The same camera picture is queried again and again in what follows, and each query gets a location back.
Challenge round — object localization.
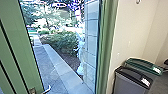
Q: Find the black swivel chair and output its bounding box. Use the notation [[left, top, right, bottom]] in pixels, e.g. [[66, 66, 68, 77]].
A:
[[162, 58, 168, 72]]

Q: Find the grey indoor waste bin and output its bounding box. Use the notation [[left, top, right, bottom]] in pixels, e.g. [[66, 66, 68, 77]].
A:
[[113, 65, 154, 94]]

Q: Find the green shrub bed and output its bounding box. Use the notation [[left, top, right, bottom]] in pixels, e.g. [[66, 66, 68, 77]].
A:
[[39, 29, 82, 57]]

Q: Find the white wall switch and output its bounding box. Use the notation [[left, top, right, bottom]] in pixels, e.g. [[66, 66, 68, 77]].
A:
[[134, 0, 142, 5]]

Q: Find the green glass door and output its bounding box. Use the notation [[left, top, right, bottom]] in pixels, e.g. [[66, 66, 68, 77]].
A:
[[0, 0, 46, 94]]

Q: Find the dark bin with green lid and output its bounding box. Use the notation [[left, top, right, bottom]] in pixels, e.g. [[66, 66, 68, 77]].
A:
[[124, 56, 165, 94]]

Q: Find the grey stone pillar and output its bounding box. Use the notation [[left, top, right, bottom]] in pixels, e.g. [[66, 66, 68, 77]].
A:
[[82, 0, 101, 94]]

